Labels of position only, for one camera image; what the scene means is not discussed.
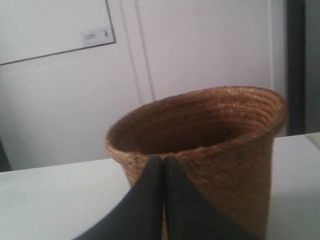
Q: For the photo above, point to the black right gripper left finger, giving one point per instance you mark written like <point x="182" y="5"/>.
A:
<point x="139" y="215"/>

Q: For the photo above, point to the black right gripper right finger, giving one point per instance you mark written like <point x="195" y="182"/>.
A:
<point x="189" y="215"/>

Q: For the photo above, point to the brown woven straw basket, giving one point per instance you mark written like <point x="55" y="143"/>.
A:
<point x="223" y="138"/>

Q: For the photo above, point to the white cabinet with doors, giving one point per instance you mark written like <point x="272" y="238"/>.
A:
<point x="56" y="109"/>

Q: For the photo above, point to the white framed wall sign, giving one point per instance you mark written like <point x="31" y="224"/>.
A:
<point x="31" y="29"/>

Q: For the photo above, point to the dark vertical door frame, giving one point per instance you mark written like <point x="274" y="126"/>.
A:
<point x="296" y="66"/>

